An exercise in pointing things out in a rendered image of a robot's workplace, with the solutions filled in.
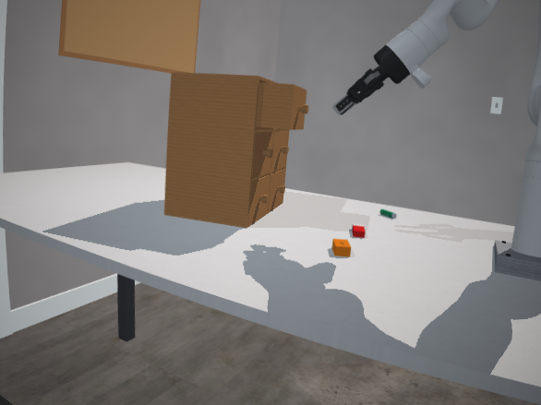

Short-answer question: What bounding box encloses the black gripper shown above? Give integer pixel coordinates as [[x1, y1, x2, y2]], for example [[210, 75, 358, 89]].
[[332, 45, 410, 115]]

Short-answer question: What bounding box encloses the brown wooden drawer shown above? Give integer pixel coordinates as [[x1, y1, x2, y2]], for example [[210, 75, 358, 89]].
[[252, 130, 273, 176], [256, 82, 308, 130], [248, 174, 270, 224], [269, 169, 285, 210], [271, 131, 289, 169]]

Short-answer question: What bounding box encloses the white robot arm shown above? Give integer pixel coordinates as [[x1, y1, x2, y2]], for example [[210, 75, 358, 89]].
[[386, 0, 541, 257]]

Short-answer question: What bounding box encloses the green battery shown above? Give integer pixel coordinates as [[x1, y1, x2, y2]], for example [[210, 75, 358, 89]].
[[380, 209, 397, 219]]

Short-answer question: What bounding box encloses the orange 9v battery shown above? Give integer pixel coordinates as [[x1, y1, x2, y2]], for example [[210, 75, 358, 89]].
[[332, 239, 351, 257]]

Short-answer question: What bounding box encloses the brown wooden chest of drawers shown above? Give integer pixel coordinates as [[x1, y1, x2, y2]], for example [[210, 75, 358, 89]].
[[164, 72, 289, 228]]

